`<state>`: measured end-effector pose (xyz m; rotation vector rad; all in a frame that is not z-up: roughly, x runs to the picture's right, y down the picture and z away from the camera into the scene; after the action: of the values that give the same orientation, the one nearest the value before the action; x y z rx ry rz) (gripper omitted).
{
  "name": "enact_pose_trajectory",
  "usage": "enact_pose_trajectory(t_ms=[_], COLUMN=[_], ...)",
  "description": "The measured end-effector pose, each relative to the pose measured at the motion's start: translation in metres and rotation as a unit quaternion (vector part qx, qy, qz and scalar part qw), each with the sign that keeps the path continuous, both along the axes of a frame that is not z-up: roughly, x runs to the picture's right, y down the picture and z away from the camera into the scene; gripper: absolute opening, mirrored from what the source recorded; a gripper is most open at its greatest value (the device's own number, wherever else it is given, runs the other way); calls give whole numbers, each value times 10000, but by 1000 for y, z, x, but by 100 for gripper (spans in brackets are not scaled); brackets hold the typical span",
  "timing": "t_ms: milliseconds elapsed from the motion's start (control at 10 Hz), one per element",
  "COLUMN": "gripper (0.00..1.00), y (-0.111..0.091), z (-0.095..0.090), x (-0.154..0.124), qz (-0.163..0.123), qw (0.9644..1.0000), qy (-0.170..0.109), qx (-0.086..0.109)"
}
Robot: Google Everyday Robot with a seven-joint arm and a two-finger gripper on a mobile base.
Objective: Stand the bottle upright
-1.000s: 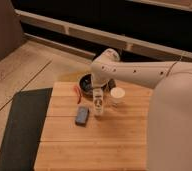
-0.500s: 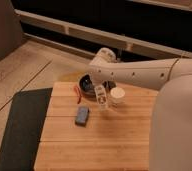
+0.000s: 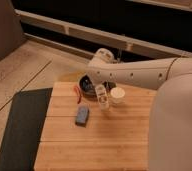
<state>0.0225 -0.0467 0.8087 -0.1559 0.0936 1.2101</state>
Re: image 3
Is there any white paper cup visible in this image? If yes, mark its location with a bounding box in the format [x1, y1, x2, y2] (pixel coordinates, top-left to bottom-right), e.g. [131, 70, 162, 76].
[110, 87, 125, 104]

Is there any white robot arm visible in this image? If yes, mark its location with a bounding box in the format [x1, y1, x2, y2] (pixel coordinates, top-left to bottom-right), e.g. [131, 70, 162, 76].
[87, 48, 192, 171]

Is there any dark floor mat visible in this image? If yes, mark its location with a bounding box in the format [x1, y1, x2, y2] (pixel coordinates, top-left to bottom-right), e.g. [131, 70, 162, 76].
[0, 88, 52, 171]

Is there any brown furniture corner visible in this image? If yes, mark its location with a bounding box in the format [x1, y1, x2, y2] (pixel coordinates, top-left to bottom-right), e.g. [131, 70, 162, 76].
[0, 0, 26, 61]

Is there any dark round bowl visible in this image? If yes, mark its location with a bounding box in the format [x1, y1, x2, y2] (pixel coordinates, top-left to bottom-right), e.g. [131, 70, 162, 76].
[78, 74, 117, 99]

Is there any white plastic bottle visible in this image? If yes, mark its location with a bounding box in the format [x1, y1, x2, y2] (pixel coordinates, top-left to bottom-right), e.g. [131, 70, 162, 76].
[95, 84, 109, 110]

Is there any blue sponge block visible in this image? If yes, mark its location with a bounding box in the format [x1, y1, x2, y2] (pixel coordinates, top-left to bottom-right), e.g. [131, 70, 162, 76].
[75, 106, 89, 126]

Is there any white shelf rail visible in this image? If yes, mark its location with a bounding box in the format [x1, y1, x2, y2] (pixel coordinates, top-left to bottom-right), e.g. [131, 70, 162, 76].
[16, 9, 192, 58]

